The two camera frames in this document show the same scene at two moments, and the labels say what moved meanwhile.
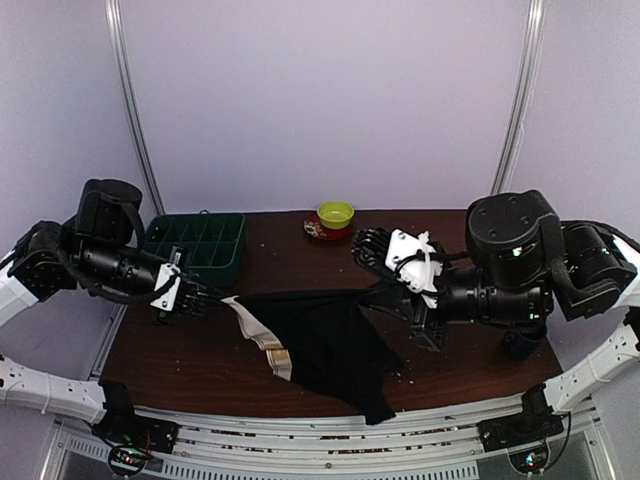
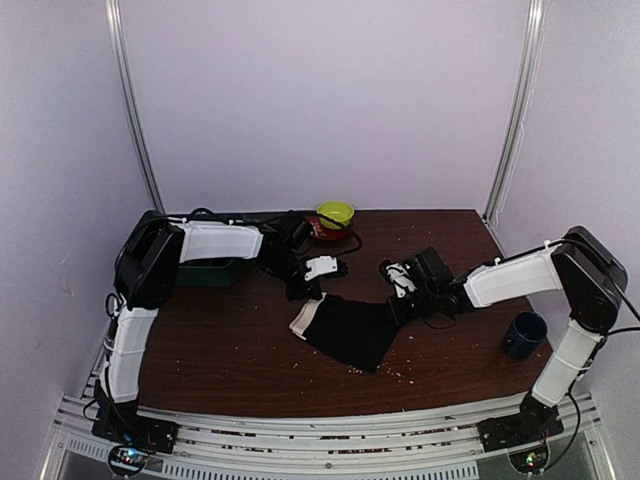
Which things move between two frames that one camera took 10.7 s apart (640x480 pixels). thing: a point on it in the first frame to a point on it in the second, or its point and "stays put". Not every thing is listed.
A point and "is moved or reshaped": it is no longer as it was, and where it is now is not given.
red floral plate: (313, 226) stays put
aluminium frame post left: (124, 85) stays put
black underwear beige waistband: (329, 341) is moved or reshaped
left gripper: (181, 298) to (310, 290)
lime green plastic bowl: (335, 214) stays put
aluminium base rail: (286, 447) stays put
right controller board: (530, 460) stays put
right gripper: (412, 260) to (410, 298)
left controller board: (127, 461) stays put
